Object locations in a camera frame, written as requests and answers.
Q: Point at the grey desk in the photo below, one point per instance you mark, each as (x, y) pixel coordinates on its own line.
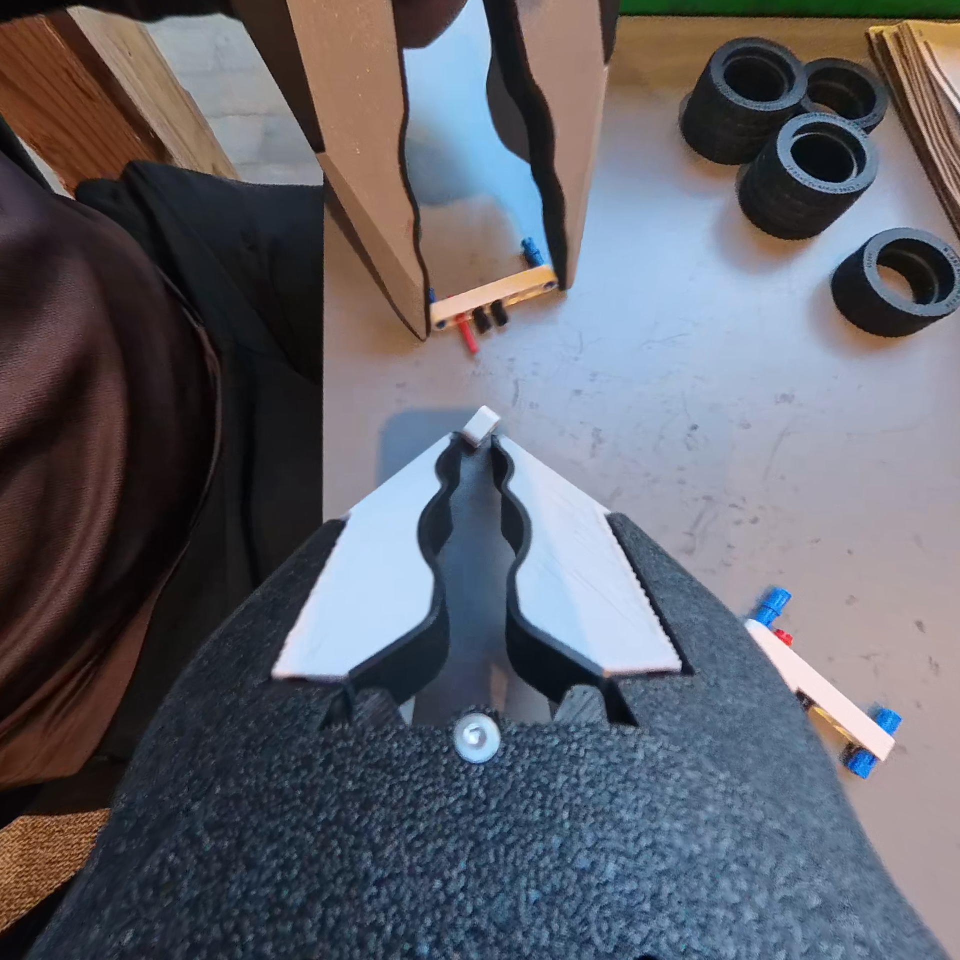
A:
(712, 450)

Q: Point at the wooden plank frame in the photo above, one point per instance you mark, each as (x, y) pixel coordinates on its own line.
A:
(97, 90)

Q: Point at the black plastic connector pin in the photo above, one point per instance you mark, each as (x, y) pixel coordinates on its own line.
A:
(481, 319)
(500, 314)

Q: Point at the white small connector piece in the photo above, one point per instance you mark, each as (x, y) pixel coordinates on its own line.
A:
(480, 426)

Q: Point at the white holed brick beam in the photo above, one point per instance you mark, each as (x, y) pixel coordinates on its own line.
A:
(495, 296)

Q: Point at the green plastic bin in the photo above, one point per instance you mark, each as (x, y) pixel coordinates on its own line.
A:
(787, 6)

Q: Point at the person's left hand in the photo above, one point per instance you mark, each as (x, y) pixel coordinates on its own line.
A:
(431, 19)

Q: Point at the person's torso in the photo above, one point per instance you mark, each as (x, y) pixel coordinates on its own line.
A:
(112, 450)

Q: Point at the black rubber toy tyre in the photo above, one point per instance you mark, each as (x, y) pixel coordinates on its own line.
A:
(705, 127)
(874, 105)
(765, 202)
(855, 300)

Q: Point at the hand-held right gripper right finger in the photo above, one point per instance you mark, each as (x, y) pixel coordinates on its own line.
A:
(592, 592)

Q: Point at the red plastic axle pin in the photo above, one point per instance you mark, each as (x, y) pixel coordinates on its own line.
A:
(469, 337)

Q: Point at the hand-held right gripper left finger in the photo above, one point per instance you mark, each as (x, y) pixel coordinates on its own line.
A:
(360, 592)

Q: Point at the white beam assembly with pins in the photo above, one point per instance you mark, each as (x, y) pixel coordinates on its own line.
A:
(817, 682)

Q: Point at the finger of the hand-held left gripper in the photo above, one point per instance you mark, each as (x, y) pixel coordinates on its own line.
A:
(360, 112)
(570, 112)

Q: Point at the open instruction booklet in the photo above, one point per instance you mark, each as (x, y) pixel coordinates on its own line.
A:
(922, 112)

